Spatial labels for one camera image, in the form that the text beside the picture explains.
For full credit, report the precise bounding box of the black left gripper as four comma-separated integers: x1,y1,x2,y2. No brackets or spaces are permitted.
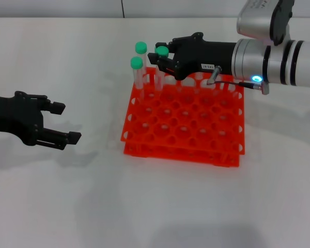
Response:
0,90,82,151

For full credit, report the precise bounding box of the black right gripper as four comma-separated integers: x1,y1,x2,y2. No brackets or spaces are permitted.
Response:
147,32,238,81

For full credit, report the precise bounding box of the orange test tube rack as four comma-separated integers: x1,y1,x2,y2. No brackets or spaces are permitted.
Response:
120,66,246,168

